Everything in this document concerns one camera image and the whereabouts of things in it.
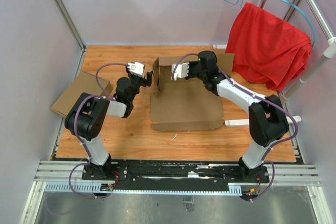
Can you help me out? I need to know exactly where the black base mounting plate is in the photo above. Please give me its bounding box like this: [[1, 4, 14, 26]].
[[82, 159, 272, 190]]

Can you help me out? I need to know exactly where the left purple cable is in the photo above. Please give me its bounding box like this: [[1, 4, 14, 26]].
[[68, 62, 129, 200]]

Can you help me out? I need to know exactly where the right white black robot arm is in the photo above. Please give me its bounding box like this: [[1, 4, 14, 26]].
[[172, 50, 289, 182]]

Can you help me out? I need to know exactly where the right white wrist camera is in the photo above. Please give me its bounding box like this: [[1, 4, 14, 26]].
[[171, 62, 190, 81]]

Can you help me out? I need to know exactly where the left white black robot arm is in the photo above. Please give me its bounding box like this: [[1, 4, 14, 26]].
[[65, 71, 153, 180]]

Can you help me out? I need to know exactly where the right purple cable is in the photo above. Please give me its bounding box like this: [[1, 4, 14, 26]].
[[172, 52, 299, 198]]

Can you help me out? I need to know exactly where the teal clothes hanger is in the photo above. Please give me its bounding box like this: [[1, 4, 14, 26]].
[[224, 0, 317, 48]]

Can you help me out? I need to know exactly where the grey slotted cable duct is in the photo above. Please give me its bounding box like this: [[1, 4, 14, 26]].
[[44, 182, 242, 196]]

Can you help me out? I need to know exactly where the purple cable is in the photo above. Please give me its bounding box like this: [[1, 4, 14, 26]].
[[172, 52, 299, 198], [68, 62, 129, 200]]

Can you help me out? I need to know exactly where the white clothes rack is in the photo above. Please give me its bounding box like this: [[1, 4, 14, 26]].
[[213, 0, 336, 128]]

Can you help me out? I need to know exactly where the folded brown cardboard box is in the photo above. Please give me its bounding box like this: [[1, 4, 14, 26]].
[[50, 71, 107, 118]]

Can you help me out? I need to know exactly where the red cloth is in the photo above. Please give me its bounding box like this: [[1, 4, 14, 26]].
[[226, 3, 312, 92]]

